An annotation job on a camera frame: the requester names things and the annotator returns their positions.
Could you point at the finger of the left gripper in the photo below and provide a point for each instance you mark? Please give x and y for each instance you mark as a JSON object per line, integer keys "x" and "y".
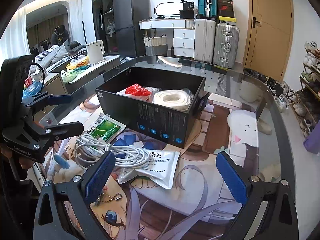
{"x": 60, "y": 99}
{"x": 61, "y": 131}

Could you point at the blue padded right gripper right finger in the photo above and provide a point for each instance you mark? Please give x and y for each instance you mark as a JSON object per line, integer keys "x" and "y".
{"x": 279, "y": 220}

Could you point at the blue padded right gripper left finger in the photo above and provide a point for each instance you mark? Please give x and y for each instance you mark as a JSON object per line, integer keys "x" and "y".
{"x": 63, "y": 209}

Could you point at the white blue plush toy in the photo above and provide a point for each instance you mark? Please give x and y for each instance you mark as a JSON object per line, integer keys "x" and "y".
{"x": 67, "y": 169}

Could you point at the green white packet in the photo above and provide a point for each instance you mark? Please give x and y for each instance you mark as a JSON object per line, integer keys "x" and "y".
{"x": 105, "y": 128}

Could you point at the white printed packet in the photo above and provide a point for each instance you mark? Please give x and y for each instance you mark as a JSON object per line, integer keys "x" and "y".
{"x": 160, "y": 168}

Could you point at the left hand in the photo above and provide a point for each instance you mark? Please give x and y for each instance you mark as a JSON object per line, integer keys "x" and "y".
{"x": 23, "y": 162}

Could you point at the green plastic bag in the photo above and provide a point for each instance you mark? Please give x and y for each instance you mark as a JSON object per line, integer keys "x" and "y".
{"x": 70, "y": 75}

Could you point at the yellow snack bag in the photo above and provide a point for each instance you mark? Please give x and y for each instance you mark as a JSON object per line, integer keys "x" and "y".
{"x": 80, "y": 61}

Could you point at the person in dark hoodie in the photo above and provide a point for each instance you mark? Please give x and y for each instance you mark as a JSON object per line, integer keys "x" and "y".
{"x": 59, "y": 36}

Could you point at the white electric kettle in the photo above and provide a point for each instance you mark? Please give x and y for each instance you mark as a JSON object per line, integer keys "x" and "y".
{"x": 95, "y": 51}

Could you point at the anime printed mat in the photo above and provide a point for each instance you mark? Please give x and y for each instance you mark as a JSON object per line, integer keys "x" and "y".
{"x": 181, "y": 194}

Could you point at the purple bag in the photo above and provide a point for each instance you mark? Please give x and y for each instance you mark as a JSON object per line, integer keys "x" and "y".
{"x": 312, "y": 142}

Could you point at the red plastic bag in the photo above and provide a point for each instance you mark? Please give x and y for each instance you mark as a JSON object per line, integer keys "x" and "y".
{"x": 137, "y": 90}

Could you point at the shoe rack with shoes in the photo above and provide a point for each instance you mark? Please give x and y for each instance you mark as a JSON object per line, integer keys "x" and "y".
{"x": 306, "y": 106}

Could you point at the woven laundry basket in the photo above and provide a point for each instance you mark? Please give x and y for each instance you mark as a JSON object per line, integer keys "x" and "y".
{"x": 156, "y": 46}

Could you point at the black cardboard box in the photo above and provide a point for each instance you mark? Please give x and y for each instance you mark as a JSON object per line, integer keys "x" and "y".
{"x": 160, "y": 122}

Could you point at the dark glass cabinet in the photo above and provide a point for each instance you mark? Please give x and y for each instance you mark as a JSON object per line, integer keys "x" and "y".
{"x": 102, "y": 17}

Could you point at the black refrigerator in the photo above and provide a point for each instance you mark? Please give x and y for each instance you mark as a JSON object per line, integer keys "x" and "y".
{"x": 127, "y": 16}

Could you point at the white trash bin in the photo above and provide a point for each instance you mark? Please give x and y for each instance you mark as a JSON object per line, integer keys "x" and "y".
{"x": 248, "y": 91}

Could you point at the white desk with drawers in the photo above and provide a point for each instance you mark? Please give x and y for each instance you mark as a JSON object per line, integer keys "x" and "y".
{"x": 183, "y": 39}

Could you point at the black handbag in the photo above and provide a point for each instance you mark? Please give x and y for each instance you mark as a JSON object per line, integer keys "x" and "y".
{"x": 188, "y": 10}

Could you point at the white suitcase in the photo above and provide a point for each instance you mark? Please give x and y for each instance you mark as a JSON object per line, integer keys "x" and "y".
{"x": 204, "y": 40}

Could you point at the silver suitcase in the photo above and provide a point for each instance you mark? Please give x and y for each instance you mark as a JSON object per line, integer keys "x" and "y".
{"x": 226, "y": 45}

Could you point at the wooden door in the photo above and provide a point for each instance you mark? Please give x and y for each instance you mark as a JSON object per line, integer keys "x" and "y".
{"x": 269, "y": 37}

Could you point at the teal suitcase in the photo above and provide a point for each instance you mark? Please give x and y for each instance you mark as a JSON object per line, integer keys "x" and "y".
{"x": 208, "y": 9}

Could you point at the stack of shoe boxes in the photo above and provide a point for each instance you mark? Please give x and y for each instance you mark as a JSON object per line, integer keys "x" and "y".
{"x": 226, "y": 12}

